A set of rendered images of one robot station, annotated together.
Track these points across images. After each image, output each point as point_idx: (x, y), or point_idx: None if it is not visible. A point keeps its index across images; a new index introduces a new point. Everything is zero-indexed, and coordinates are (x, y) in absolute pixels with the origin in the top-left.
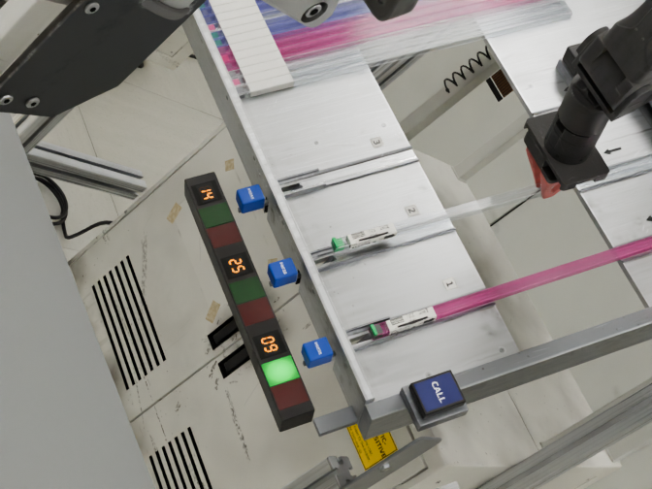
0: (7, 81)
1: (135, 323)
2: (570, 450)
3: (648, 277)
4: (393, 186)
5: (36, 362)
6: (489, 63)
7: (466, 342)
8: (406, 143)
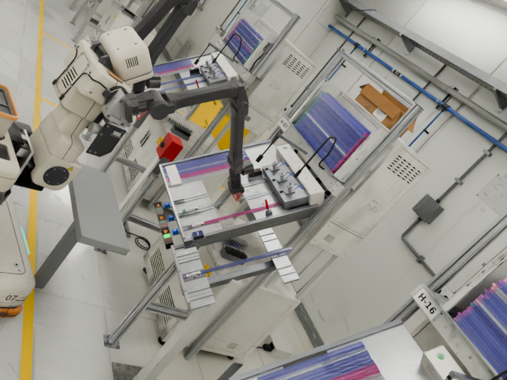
0: (90, 147)
1: (158, 264)
2: (260, 274)
3: (258, 215)
4: (201, 201)
5: (106, 222)
6: None
7: (210, 228)
8: (206, 193)
